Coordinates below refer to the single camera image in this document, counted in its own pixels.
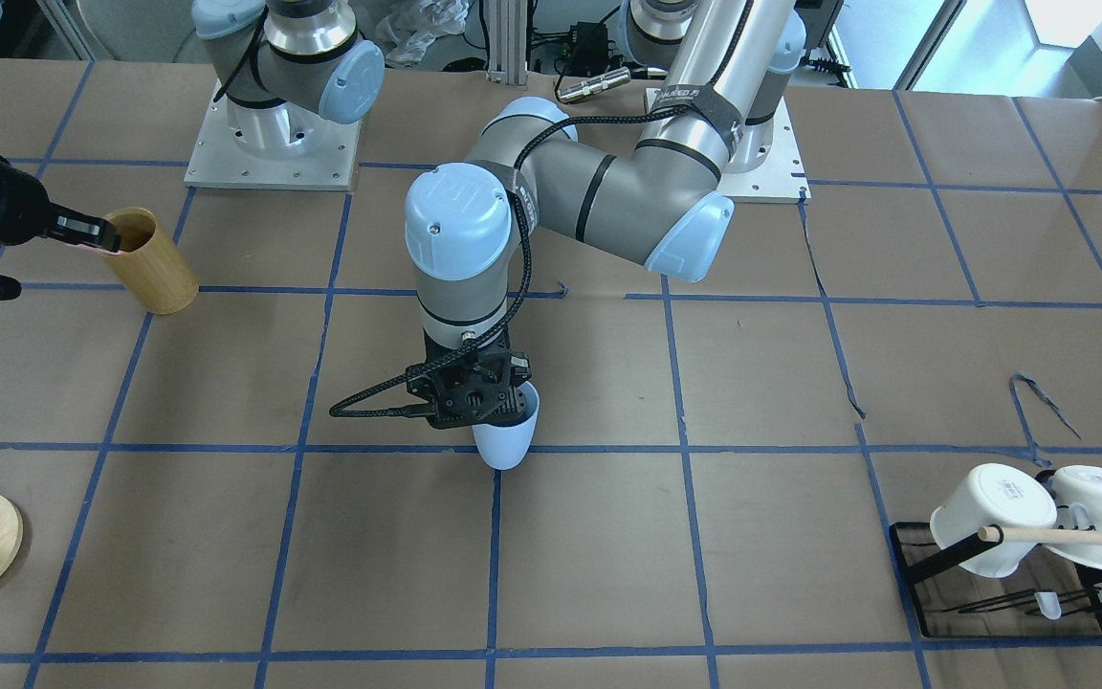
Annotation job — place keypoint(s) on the light blue plastic cup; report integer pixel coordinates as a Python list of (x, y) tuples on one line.
[(503, 447)]

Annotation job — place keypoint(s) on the pink chopstick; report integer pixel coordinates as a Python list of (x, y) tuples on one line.
[(94, 250)]

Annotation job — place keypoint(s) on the bamboo cylinder holder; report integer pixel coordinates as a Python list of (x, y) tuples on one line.
[(149, 264)]

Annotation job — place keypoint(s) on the silver cylinder connector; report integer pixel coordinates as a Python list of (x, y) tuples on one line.
[(593, 86)]

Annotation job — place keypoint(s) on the wooden rack rod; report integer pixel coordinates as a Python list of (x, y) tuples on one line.
[(995, 534)]

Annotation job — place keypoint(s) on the aluminium frame post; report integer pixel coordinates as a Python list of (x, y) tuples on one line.
[(507, 41)]

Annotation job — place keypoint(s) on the black wire cup rack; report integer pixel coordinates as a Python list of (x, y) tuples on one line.
[(975, 589)]

